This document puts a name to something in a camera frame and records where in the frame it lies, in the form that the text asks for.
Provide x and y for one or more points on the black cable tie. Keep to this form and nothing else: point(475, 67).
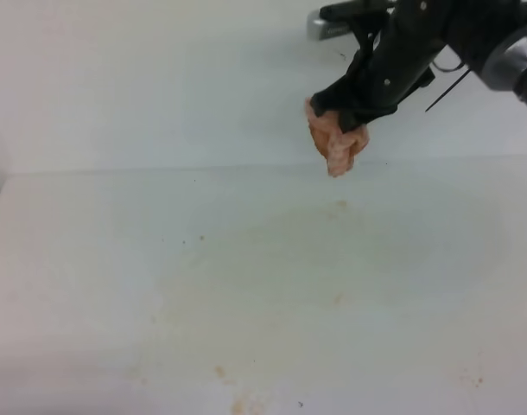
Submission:
point(448, 90)

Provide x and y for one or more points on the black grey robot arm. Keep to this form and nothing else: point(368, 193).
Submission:
point(399, 41)

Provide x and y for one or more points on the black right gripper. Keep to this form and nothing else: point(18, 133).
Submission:
point(397, 48)

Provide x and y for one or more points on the pink striped stained rag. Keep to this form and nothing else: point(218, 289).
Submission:
point(337, 147)

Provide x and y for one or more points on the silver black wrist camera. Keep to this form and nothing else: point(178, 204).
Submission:
point(334, 20)

